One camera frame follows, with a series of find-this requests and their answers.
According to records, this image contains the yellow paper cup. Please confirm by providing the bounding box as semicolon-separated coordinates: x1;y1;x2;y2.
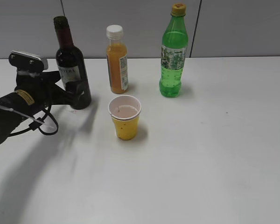
108;95;142;140

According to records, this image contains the green soda bottle yellow cap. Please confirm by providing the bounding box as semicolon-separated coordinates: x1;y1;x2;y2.
159;3;189;98

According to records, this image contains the orange juice bottle white cap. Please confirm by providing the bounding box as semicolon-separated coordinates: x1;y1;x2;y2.
106;25;129;94

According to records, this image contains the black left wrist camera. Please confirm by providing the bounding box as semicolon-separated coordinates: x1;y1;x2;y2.
8;51;49;76

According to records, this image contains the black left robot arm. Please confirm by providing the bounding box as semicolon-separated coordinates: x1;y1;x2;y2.
0;71;86;144

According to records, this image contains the dark red wine bottle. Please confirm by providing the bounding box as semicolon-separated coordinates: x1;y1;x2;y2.
53;15;92;110

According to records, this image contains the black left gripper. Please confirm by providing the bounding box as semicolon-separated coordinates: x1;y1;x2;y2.
14;71;89;112

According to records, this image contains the black left camera cable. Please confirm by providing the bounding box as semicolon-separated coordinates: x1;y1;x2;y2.
0;79;59;136

